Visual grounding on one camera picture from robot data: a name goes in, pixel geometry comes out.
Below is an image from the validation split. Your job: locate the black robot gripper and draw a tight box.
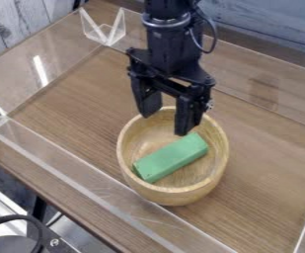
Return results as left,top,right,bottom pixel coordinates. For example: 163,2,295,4
127,0,216,136

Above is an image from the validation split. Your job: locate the green rectangular block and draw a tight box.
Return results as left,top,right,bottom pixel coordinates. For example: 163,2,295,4
132,132,208,184

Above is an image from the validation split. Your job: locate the brown wooden bowl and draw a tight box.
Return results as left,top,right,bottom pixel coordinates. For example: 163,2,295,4
116,106,230,206

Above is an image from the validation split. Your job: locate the clear acrylic corner bracket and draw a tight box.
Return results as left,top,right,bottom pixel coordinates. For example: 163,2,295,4
79,8,125,46

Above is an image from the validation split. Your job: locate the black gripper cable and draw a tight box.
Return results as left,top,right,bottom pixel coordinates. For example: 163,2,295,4
186,6,219,54

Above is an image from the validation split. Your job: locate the clear acrylic tray wall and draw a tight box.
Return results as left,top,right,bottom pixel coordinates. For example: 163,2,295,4
0,116,236,253

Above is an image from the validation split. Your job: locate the black metal table bracket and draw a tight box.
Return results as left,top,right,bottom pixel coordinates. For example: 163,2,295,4
28,197,80,253

